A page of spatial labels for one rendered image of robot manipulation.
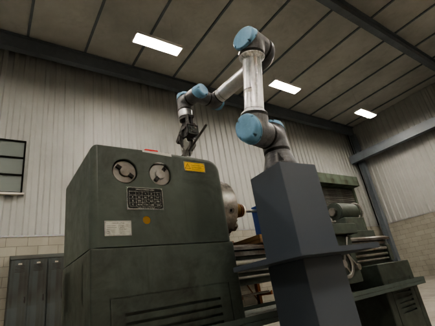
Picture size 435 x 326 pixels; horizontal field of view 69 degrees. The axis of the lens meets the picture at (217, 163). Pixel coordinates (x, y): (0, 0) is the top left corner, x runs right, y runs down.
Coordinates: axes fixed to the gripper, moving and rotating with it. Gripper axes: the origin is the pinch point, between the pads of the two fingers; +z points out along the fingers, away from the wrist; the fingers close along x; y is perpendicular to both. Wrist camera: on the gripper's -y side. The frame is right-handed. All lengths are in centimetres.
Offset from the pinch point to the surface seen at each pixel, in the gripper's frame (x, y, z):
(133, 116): 245, -676, -472
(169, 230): -22.1, 14.0, 42.1
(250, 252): 26, 3, 52
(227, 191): 19.1, 2.5, 19.9
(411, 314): 138, 12, 98
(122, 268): -41, 14, 55
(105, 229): -47, 14, 41
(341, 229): 83, 18, 45
